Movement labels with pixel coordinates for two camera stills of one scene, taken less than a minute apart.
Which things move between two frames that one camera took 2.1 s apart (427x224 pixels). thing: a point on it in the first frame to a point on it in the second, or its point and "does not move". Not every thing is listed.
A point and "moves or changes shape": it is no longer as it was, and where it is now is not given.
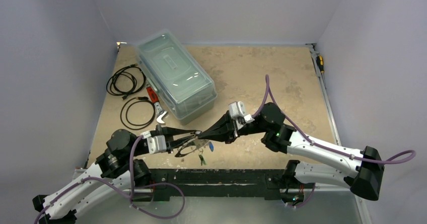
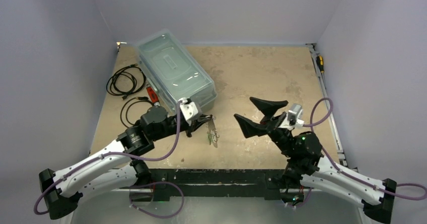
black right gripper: (228, 129) to (271, 124)
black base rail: (218, 182) does not move
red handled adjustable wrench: (160, 113) does not move
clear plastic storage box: (185, 87) does not move
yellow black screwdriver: (319, 61) does not move
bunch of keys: (200, 145) moves or changes shape
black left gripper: (168, 132) to (201, 119)
